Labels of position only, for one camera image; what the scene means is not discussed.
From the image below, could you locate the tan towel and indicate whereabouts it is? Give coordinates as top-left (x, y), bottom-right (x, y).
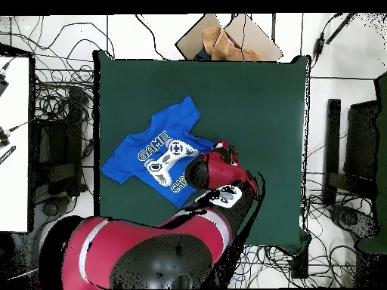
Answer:
top-left (202, 26), bottom-right (264, 62)

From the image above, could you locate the white desk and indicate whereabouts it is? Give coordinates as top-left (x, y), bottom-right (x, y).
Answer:
top-left (0, 55), bottom-right (31, 233)

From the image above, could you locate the black striped bar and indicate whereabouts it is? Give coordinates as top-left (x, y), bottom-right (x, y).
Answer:
top-left (0, 145), bottom-right (17, 165)

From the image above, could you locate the thin black rod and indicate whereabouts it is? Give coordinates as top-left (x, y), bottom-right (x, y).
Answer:
top-left (324, 12), bottom-right (358, 45)

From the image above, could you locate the long black cable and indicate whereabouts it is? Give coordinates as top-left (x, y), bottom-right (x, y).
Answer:
top-left (135, 14), bottom-right (166, 60)

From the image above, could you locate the black power adapter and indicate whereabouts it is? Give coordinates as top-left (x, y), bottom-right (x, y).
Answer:
top-left (312, 32), bottom-right (327, 59)

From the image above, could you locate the green draped cloth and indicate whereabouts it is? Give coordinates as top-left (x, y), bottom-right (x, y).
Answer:
top-left (356, 72), bottom-right (387, 255)

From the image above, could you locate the blue printed t-shirt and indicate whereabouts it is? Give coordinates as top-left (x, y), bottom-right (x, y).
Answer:
top-left (100, 95), bottom-right (216, 209)

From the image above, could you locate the brown cardboard box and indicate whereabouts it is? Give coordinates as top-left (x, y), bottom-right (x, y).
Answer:
top-left (175, 13), bottom-right (283, 62)

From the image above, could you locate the black cable tangle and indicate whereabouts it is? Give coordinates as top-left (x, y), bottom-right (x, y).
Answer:
top-left (29, 14), bottom-right (117, 103)
top-left (232, 180), bottom-right (358, 288)

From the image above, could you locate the dark green table cloth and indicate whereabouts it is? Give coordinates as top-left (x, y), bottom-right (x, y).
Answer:
top-left (92, 50), bottom-right (311, 255)

